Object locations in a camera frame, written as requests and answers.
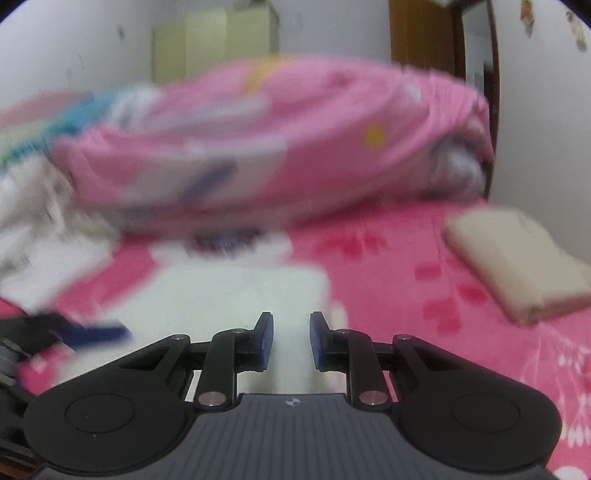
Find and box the pink and teal printed quilt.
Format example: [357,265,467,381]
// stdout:
[0,55,493,237]

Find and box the pink floral fleece blanket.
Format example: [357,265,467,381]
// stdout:
[0,198,591,480]

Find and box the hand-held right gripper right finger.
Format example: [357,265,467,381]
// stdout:
[307,311,465,412]

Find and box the cream fleece sweater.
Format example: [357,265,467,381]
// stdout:
[142,265,332,398]

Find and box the beige wall hook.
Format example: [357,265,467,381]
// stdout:
[519,0,537,38]
[565,8,590,50]

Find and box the pale yellow wardrobe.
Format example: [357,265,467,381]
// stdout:
[151,4,281,85]

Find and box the brown wooden door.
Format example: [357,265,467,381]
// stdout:
[389,0,502,205]

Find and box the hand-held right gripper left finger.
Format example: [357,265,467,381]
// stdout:
[118,311,276,412]

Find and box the folded beige garment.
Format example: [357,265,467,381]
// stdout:
[442,207,591,327]

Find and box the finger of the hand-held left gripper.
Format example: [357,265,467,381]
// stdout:
[27,313,133,350]

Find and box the white jacket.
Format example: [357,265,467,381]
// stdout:
[0,161,117,311]

